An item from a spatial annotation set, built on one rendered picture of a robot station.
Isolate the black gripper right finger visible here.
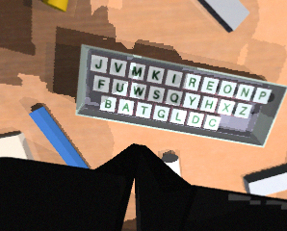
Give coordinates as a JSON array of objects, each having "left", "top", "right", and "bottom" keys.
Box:
[{"left": 135, "top": 144, "right": 287, "bottom": 231}]

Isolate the blue stylus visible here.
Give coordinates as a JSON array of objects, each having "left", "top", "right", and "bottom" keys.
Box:
[{"left": 29, "top": 107, "right": 89, "bottom": 168}]

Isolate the grey letter keyboard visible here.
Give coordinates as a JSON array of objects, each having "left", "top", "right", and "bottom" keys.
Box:
[{"left": 75, "top": 44, "right": 287, "bottom": 148}]

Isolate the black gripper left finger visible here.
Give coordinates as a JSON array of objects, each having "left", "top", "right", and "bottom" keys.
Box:
[{"left": 0, "top": 143, "right": 140, "bottom": 231}]

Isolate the grey flat rectangular block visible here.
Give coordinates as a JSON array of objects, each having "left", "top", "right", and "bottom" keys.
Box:
[{"left": 196, "top": 0, "right": 250, "bottom": 33}]

